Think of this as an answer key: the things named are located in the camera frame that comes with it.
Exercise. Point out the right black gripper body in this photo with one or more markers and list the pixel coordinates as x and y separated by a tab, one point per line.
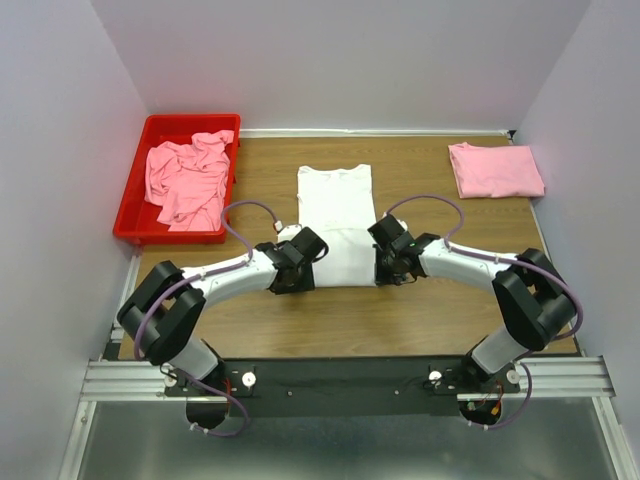
391	273

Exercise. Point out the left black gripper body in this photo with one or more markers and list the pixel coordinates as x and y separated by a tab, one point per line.
295	282

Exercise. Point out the white t shirt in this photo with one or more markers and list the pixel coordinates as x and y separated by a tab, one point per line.
338	206

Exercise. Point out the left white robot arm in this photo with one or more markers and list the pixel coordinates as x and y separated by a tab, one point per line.
161	314

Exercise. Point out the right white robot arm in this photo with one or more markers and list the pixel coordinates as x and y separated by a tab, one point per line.
534	301

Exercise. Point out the folded pink t shirt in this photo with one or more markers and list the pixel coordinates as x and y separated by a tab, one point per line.
495	172

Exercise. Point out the crumpled pink t shirt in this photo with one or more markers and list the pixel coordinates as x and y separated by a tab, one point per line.
188	182

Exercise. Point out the red plastic bin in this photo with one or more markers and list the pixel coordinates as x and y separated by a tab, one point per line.
136	220

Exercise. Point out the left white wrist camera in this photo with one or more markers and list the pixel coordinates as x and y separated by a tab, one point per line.
288	232

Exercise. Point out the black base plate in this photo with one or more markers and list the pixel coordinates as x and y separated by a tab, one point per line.
360	386

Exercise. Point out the aluminium frame rail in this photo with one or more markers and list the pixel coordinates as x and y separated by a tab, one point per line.
562	425

